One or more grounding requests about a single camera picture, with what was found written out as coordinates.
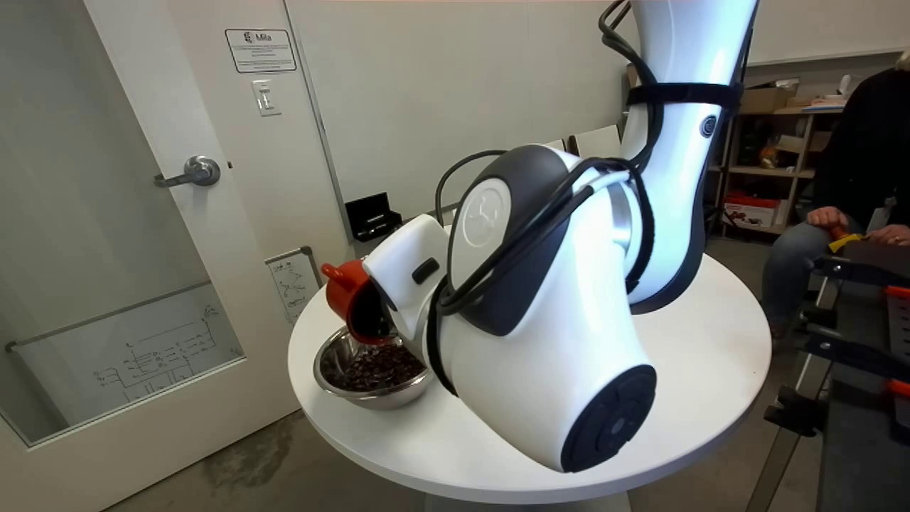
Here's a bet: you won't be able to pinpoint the black workbench cart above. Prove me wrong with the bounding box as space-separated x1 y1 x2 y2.
746 242 910 512

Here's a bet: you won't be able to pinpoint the silver bowl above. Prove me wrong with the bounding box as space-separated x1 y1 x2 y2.
314 326 435 413

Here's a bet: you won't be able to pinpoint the orange-red cup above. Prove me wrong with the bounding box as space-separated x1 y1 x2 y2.
321 259 394 343

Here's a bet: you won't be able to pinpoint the black wall holder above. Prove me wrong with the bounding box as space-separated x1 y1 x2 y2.
347 194 402 242

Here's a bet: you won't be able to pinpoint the coffee beans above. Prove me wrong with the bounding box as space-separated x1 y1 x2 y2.
321 342 425 393

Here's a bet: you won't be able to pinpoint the person in black clothes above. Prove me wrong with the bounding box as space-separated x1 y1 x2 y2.
763 57 910 342

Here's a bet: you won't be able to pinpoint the wall light switch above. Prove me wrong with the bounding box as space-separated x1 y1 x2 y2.
250 80 283 117

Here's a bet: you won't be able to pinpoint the white door with handle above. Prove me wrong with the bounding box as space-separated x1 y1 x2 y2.
0 0 347 512

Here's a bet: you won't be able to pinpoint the small whiteboard sign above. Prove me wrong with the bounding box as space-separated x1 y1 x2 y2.
267 246 321 320

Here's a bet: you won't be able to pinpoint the wall label sign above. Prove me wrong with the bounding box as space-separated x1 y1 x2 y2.
225 29 296 73

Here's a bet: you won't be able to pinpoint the person's hand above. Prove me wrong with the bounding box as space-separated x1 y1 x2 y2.
809 205 852 231

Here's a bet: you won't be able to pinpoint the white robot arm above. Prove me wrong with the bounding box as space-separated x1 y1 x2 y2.
365 0 761 472

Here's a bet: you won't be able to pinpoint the storage shelf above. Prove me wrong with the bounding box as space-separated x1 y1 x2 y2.
707 51 906 239

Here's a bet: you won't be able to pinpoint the white round table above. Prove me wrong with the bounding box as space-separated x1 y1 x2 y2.
289 259 772 505

